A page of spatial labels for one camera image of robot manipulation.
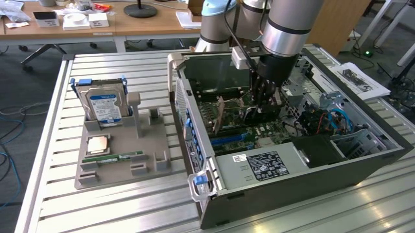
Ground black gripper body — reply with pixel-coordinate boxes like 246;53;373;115
254;53;300;84

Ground green graphics card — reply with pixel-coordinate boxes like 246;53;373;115
212;95;281;136

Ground metal disk bay cage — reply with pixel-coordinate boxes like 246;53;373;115
280;77;322;115

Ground green motherboard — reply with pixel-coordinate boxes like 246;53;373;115
196;87;292;156

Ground blue expansion slot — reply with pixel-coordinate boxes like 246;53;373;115
209;133;246;146

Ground black fan shroud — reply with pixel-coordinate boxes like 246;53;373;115
289;134;349;169

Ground stack of printed papers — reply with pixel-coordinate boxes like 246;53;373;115
328;62;392;100

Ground wooden cabinet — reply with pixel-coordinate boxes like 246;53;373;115
304;0;372;55

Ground grey power supply unit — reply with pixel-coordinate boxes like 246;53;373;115
213;142;308;191

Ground white papers on desk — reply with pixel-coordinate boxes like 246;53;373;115
176;11;204;30

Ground brown cardboard box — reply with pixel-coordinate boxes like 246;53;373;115
188;0;205;23

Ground black tripod stand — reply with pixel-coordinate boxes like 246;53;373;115
377;55;415;107

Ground black open PC case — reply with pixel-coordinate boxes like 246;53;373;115
169;47;415;230

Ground grey parts rack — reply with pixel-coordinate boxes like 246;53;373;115
74;93;173;191

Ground hard disk with blue label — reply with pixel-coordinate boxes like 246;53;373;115
80;85;125;127

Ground black lamp base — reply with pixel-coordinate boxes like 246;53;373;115
122;0;158;18

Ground green RAM stick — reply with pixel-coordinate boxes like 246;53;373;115
81;151;144;164

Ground blue disk caddy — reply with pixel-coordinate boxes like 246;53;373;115
69;75;130;122

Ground silver CPU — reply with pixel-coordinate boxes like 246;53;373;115
86;136;110;156

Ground plain white box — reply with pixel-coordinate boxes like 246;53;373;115
88;12;109;29

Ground red small item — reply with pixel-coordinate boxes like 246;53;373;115
92;2;113;13

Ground white tape roll box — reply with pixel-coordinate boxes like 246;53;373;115
62;13;92;31

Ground black office chair base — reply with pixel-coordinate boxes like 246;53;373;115
18;43;98;72

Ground white box with black top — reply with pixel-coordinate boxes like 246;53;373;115
33;11;60;28

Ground wooden desk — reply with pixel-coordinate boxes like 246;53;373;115
0;0;294;53

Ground white label card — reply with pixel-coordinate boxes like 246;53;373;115
4;21;29;29

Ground clear plastic bag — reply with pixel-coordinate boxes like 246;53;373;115
0;1;32;22

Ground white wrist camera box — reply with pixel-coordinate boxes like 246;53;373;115
230;46;252;70

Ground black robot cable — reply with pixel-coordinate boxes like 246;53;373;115
222;0;257;75

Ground white wall device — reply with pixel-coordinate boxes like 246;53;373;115
342;30;362;53

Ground blue wire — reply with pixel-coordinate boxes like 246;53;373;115
326;110;353;134

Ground metal disk bay bracket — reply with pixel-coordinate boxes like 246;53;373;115
329;128;388;160

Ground white table frame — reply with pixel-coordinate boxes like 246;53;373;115
356;0;415;67

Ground white floor cable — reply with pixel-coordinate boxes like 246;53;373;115
0;101;49;117

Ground blue floor cable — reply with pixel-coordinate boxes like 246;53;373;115
0;116;26;209

